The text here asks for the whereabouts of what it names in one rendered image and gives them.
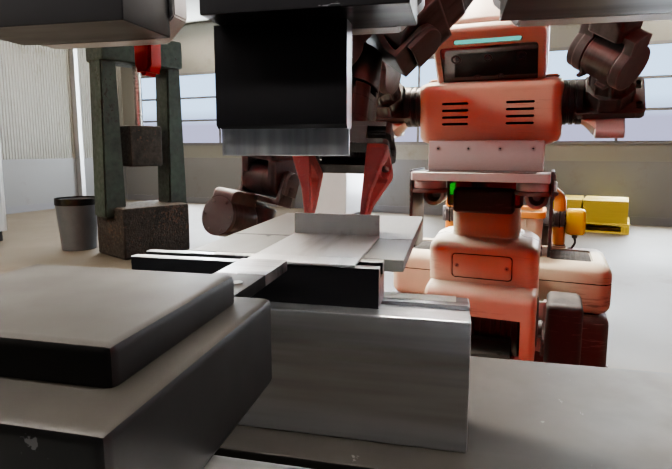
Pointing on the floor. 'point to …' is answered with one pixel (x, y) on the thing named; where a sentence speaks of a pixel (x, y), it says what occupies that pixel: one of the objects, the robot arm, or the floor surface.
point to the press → (138, 156)
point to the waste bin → (77, 222)
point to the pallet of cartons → (603, 212)
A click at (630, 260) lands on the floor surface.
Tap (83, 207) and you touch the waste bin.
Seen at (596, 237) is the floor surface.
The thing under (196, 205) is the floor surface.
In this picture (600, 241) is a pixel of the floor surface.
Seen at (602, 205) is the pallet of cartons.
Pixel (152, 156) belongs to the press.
